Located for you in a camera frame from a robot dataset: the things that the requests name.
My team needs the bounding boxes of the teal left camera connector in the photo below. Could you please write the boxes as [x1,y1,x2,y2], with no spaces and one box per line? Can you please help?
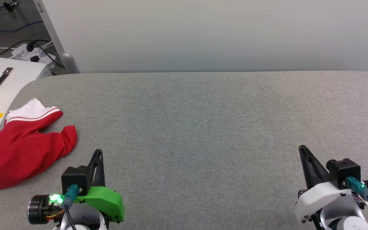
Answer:
[63,184,83,209]

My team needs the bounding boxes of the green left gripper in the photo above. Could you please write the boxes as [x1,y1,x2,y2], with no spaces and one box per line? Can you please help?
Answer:
[27,149,125,224]

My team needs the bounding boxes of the teal camera connector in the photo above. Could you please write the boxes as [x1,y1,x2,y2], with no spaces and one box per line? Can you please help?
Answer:
[63,184,83,209]
[345,177,368,201]

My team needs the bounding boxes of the white power strip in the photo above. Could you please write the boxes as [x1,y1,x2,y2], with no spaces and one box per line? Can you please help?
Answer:
[11,43,57,65]

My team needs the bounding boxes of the teal right camera connector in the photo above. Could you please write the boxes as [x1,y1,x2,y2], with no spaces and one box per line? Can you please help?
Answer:
[345,177,368,201]

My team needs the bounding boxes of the black cables and power strip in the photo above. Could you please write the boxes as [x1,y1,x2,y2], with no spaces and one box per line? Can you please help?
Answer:
[0,40,65,68]

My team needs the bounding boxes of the white box with black handle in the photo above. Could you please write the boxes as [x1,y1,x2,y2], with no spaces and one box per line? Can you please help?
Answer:
[0,57,53,143]

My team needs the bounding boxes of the white partition panel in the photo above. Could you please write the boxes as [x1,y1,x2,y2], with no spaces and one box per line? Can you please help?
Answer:
[33,0,368,74]

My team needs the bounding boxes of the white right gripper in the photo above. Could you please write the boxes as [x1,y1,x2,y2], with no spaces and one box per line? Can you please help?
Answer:
[294,145,368,224]

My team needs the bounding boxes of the red and white shirt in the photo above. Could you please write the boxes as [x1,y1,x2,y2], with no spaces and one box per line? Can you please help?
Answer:
[0,98,78,191]

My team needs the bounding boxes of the grey metal panel foot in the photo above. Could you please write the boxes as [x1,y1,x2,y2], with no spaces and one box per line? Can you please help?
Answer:
[60,52,80,74]

